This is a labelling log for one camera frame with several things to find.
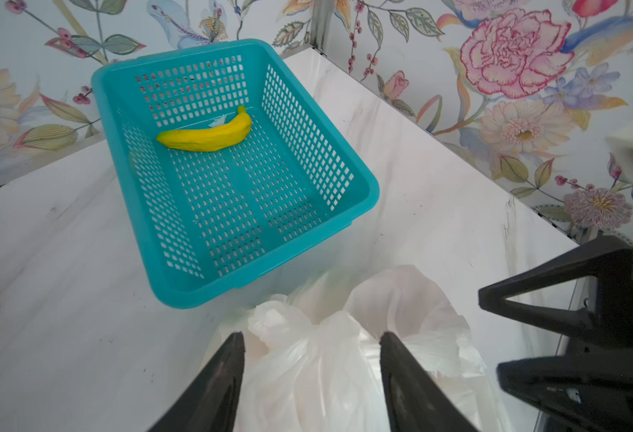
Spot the teal plastic basket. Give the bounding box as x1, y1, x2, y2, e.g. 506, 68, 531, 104
92, 40, 379, 309

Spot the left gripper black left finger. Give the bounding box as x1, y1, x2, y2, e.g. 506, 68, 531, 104
150, 332, 245, 432

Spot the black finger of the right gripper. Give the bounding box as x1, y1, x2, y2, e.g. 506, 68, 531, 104
496, 348, 633, 421
478, 236, 633, 346

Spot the white plastic bag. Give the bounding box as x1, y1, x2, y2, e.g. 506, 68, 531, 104
208, 266, 513, 431

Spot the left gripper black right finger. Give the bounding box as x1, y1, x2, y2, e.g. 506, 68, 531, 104
379, 332, 476, 432

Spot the yellow banana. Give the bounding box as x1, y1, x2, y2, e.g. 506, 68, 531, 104
156, 105, 253, 153

